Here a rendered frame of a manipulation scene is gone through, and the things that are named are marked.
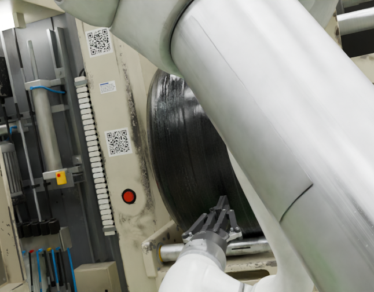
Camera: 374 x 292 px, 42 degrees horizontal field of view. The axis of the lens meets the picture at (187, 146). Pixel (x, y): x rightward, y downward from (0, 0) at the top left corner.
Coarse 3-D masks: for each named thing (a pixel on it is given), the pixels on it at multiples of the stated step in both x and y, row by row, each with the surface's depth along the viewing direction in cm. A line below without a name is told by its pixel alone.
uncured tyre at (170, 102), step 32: (160, 96) 118; (192, 96) 114; (160, 128) 116; (192, 128) 113; (160, 160) 116; (192, 160) 113; (224, 160) 111; (160, 192) 121; (192, 192) 115; (224, 192) 113; (192, 224) 121; (256, 224) 119
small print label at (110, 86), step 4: (100, 84) 139; (104, 84) 139; (108, 84) 138; (112, 84) 138; (100, 88) 139; (104, 88) 139; (108, 88) 138; (112, 88) 138; (104, 92) 139; (108, 92) 138
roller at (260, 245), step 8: (232, 240) 125; (240, 240) 124; (248, 240) 124; (256, 240) 123; (264, 240) 122; (160, 248) 132; (168, 248) 130; (176, 248) 130; (232, 248) 124; (240, 248) 124; (248, 248) 123; (256, 248) 123; (264, 248) 122; (160, 256) 131; (168, 256) 130; (176, 256) 129
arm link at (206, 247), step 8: (192, 240) 91; (200, 240) 90; (208, 240) 90; (184, 248) 90; (192, 248) 88; (200, 248) 87; (208, 248) 88; (216, 248) 89; (208, 256) 86; (216, 256) 87; (224, 256) 90; (224, 264) 89
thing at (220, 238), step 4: (220, 228) 100; (200, 232) 94; (204, 232) 94; (208, 232) 94; (212, 232) 94; (220, 232) 98; (224, 232) 97; (192, 236) 95; (196, 236) 93; (200, 236) 93; (204, 236) 92; (208, 236) 93; (212, 236) 93; (216, 236) 93; (220, 236) 94; (224, 236) 96; (228, 236) 96; (212, 240) 92; (216, 240) 92; (220, 240) 93; (224, 240) 95; (220, 244) 92; (224, 244) 94; (228, 244) 96; (224, 248) 93; (224, 252) 93
